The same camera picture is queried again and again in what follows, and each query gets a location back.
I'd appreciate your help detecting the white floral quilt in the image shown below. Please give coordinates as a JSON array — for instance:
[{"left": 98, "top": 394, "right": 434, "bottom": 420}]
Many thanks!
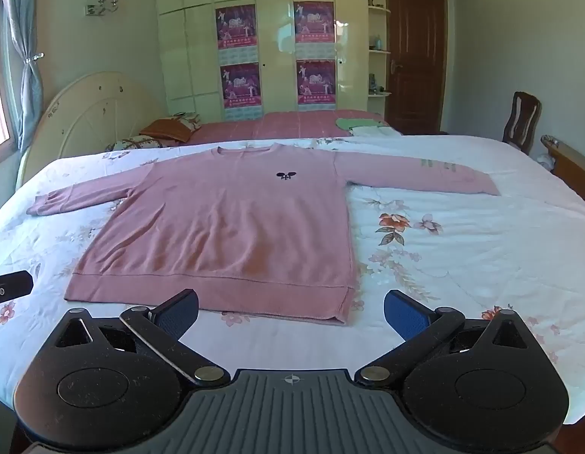
[{"left": 0, "top": 135, "right": 585, "bottom": 424}]

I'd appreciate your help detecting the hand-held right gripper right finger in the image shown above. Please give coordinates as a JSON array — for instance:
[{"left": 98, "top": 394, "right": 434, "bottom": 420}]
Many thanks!
[{"left": 355, "top": 288, "right": 540, "bottom": 385}]

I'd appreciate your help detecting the folded white cloth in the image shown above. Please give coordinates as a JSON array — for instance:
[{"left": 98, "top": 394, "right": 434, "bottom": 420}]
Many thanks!
[{"left": 350, "top": 126, "right": 398, "bottom": 138}]

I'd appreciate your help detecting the purple wall poster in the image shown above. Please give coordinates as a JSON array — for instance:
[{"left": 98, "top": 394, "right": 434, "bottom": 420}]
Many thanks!
[
  {"left": 293, "top": 1, "right": 335, "bottom": 44},
  {"left": 220, "top": 62, "right": 263, "bottom": 120},
  {"left": 217, "top": 4, "right": 258, "bottom": 49},
  {"left": 296, "top": 59, "right": 338, "bottom": 111}
]

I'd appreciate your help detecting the pink checked bed sheet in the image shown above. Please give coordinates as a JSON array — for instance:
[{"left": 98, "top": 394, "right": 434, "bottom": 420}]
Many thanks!
[{"left": 186, "top": 110, "right": 404, "bottom": 145}]

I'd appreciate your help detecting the brown wooden furniture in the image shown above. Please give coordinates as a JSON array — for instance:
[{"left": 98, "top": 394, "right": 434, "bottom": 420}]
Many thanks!
[{"left": 540, "top": 134, "right": 585, "bottom": 192}]

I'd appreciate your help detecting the cream round headboard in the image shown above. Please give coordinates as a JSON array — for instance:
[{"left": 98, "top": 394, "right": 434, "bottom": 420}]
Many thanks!
[{"left": 16, "top": 72, "right": 168, "bottom": 187}]

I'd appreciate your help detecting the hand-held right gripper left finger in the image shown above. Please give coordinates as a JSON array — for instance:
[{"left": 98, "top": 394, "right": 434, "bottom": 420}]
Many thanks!
[{"left": 51, "top": 288, "right": 231, "bottom": 387}]

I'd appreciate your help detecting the pink long-sleeve sweater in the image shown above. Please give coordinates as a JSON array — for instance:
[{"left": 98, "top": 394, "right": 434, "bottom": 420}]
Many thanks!
[{"left": 26, "top": 144, "right": 501, "bottom": 326}]

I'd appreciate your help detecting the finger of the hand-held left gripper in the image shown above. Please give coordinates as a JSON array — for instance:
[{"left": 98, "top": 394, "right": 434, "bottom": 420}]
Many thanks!
[{"left": 0, "top": 271, "right": 34, "bottom": 319}]

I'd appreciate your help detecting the blue curtain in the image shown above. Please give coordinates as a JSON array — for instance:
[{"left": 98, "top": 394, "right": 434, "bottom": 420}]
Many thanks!
[{"left": 4, "top": 0, "right": 46, "bottom": 152}]

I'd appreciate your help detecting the patterned pillow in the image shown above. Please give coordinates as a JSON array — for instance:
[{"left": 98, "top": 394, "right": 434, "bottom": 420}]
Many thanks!
[{"left": 103, "top": 135, "right": 168, "bottom": 153}]

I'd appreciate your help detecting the folded green cloth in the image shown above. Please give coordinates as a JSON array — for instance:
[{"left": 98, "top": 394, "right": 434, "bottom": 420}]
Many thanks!
[{"left": 335, "top": 117, "right": 391, "bottom": 129}]

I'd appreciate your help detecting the cream corner shelf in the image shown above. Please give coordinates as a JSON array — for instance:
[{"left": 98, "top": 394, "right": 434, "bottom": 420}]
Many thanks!
[{"left": 366, "top": 0, "right": 393, "bottom": 105}]

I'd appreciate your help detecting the cream glossy wardrobe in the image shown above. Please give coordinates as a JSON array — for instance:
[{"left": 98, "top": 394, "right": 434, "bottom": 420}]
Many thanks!
[{"left": 154, "top": 0, "right": 369, "bottom": 123}]

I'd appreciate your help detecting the brown wooden door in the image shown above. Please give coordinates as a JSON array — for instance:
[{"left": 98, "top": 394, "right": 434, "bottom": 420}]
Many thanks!
[{"left": 384, "top": 0, "right": 450, "bottom": 135}]

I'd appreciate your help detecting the orange pillow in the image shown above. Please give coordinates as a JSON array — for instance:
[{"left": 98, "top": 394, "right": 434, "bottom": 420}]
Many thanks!
[{"left": 139, "top": 118, "right": 195, "bottom": 143}]

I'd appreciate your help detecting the brown wooden chair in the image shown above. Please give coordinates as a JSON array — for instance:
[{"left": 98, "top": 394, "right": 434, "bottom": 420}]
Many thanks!
[{"left": 503, "top": 91, "right": 543, "bottom": 154}]

